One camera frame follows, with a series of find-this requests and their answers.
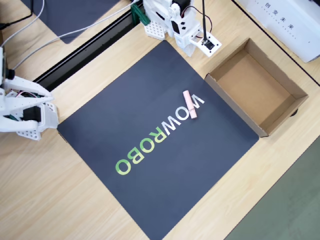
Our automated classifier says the black table rail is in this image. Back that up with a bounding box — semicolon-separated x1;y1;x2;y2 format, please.
33;4;145;92

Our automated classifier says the white perforated base plate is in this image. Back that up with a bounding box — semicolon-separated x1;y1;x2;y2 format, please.
144;20;168;41

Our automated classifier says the thin black cable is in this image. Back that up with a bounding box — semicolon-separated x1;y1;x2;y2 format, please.
0;0;35;31

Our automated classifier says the long grey cable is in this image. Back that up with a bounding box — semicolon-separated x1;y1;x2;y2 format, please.
11;0;140;71

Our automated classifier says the green table clamp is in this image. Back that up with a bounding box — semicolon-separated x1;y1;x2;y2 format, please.
130;3;151;27

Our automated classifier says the dark mat with WOWROBO print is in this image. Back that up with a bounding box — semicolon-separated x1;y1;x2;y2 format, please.
56;39;260;240

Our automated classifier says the open cardboard box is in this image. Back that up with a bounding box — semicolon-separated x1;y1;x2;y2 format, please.
204;37;309;138

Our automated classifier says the pink stick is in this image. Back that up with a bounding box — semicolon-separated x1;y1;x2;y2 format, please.
182;90;199;120

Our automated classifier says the white wrist camera plate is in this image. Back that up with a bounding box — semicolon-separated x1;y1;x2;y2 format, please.
195;34;223;58

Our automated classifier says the short grey cable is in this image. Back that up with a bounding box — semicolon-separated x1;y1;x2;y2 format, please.
0;0;46;48

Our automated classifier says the plain dark mat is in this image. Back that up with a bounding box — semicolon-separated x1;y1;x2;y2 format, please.
20;0;121;46

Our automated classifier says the red and black servo wire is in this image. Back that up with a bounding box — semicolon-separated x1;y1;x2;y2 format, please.
181;6;214;35

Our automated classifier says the white box with Chinese print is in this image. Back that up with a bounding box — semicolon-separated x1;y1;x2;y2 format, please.
234;0;320;64

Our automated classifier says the black camera cable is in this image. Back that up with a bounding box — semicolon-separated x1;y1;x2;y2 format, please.
201;0;209;43

